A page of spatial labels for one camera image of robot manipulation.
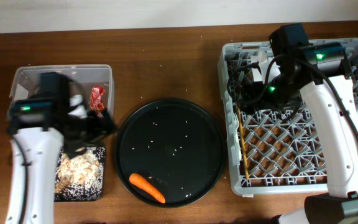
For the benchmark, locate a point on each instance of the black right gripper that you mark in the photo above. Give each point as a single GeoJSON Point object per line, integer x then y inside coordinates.
{"type": "Point", "coordinates": [252, 98]}

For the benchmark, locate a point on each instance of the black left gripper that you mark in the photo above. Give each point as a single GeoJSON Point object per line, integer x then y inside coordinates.
{"type": "Point", "coordinates": [97, 131]}

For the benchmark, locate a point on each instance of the red snack wrapper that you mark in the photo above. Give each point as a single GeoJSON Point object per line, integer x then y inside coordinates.
{"type": "Point", "coordinates": [95, 99]}

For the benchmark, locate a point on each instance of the grey-white plate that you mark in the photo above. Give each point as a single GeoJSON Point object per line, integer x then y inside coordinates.
{"type": "Point", "coordinates": [262, 61]}

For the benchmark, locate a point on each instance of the wooden chopstick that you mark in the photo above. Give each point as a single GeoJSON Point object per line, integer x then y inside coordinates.
{"type": "Point", "coordinates": [243, 146]}

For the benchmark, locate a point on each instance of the brown cookie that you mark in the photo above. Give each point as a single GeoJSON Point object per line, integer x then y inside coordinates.
{"type": "Point", "coordinates": [62, 185]}

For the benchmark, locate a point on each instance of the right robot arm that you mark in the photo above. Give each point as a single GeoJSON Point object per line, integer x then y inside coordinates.
{"type": "Point", "coordinates": [318, 76]}

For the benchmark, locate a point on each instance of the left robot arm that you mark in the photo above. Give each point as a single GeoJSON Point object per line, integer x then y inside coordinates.
{"type": "Point", "coordinates": [40, 127]}

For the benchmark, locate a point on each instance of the grey dishwasher rack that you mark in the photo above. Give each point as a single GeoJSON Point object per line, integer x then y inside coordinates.
{"type": "Point", "coordinates": [284, 154]}

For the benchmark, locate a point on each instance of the black rectangular tray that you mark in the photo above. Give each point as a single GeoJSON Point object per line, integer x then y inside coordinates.
{"type": "Point", "coordinates": [99, 193]}

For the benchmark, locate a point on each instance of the spilled oatmeal and rice pile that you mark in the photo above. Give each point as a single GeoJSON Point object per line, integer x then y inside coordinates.
{"type": "Point", "coordinates": [79, 174]}

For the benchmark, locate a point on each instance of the clear plastic bin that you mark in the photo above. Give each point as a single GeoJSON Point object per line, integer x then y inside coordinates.
{"type": "Point", "coordinates": [86, 77]}

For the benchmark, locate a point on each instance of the orange carrot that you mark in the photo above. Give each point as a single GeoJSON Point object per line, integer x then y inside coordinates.
{"type": "Point", "coordinates": [141, 183]}

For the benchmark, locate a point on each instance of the round black tray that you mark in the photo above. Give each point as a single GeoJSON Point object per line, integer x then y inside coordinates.
{"type": "Point", "coordinates": [176, 146]}

